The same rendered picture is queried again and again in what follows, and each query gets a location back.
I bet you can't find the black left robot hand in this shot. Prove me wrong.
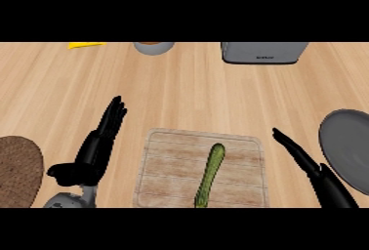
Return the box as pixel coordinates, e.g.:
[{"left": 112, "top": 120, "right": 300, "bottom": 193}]
[{"left": 45, "top": 95, "right": 129, "bottom": 188}]

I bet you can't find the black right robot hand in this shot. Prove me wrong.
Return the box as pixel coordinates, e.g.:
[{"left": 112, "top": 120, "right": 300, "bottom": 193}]
[{"left": 271, "top": 127, "right": 360, "bottom": 209}]

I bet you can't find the grey pan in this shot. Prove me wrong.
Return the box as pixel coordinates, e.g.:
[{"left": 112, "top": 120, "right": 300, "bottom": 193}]
[{"left": 317, "top": 108, "right": 369, "bottom": 197}]

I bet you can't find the pale wooden cutting board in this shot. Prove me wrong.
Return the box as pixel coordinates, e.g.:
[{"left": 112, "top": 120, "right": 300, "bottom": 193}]
[{"left": 131, "top": 127, "right": 271, "bottom": 209}]

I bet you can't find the green squash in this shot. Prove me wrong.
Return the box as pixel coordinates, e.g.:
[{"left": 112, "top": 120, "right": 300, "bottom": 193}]
[{"left": 193, "top": 143, "right": 225, "bottom": 209}]

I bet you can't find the brown woven placemat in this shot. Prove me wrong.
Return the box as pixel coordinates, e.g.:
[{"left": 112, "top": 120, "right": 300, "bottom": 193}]
[{"left": 0, "top": 135, "right": 45, "bottom": 209}]

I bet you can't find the yellow flat object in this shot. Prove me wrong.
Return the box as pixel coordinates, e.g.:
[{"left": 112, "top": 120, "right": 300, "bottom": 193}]
[{"left": 66, "top": 41, "right": 107, "bottom": 50}]

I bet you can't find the grey cup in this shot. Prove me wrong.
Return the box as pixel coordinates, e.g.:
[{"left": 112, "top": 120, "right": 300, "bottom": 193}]
[{"left": 132, "top": 41, "right": 175, "bottom": 57}]

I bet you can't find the grey appliance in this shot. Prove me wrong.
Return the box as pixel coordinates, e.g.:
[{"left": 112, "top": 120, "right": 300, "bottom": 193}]
[{"left": 218, "top": 41, "right": 309, "bottom": 65}]

